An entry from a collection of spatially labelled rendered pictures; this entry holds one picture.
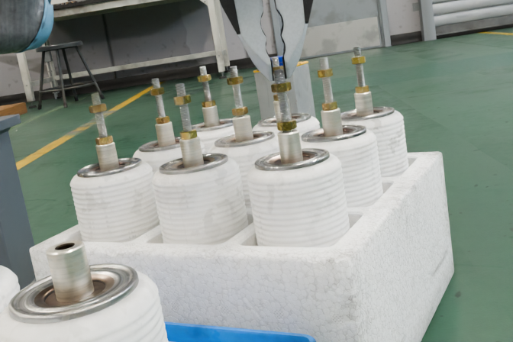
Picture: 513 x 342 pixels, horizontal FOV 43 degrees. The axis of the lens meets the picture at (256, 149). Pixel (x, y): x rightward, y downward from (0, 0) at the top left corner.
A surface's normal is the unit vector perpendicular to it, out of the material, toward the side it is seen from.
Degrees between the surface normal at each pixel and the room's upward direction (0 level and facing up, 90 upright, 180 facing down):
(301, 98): 90
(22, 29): 119
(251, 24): 90
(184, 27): 90
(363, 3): 90
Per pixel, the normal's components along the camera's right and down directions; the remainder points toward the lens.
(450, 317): -0.15, -0.97
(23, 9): 0.72, 0.48
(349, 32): -0.02, 0.19
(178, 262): -0.45, 0.24
